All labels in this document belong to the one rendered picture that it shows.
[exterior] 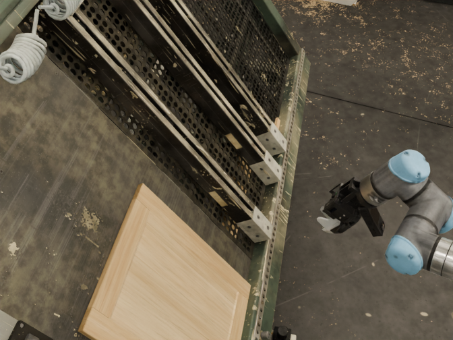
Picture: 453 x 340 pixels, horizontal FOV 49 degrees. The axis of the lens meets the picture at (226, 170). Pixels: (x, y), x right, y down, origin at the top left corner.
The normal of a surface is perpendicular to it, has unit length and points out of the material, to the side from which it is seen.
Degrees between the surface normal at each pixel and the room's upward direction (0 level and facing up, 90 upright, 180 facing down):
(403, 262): 90
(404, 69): 0
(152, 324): 55
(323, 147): 0
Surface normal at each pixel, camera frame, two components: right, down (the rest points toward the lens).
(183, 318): 0.80, -0.26
